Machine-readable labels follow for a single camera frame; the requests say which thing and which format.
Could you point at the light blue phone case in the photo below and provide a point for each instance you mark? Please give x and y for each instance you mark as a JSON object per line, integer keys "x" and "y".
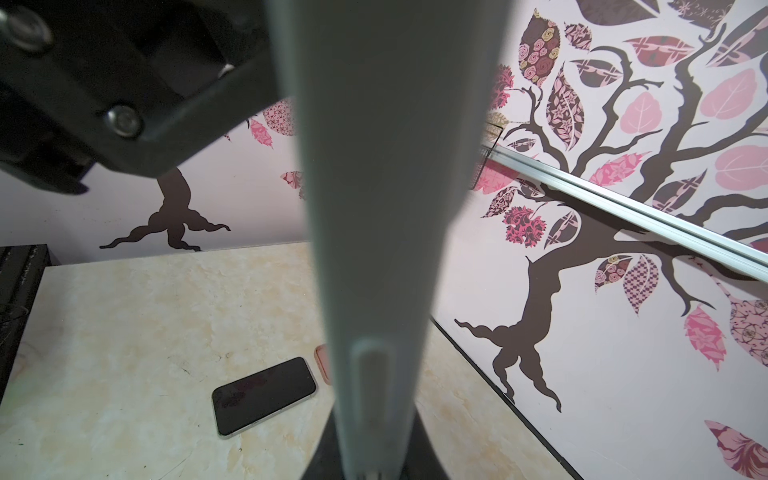
{"x": 390, "y": 100}

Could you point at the aluminium rail left wall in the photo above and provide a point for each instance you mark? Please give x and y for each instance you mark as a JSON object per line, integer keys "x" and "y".
{"x": 730, "y": 253}

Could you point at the black smartphone from pink case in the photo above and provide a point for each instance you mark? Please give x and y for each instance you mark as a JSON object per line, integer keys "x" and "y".
{"x": 247, "y": 401}

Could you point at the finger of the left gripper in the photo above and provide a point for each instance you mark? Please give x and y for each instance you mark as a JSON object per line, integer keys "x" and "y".
{"x": 138, "y": 87}

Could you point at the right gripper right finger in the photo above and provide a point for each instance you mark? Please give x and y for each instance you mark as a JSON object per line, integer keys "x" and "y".
{"x": 421, "y": 462}

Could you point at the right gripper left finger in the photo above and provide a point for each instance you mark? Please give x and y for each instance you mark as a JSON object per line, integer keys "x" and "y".
{"x": 326, "y": 462}

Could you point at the pink silicone phone case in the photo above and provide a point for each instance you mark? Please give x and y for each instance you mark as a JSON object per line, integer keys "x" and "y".
{"x": 323, "y": 363}

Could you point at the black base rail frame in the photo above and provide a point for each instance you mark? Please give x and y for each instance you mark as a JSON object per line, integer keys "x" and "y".
{"x": 22, "y": 268}

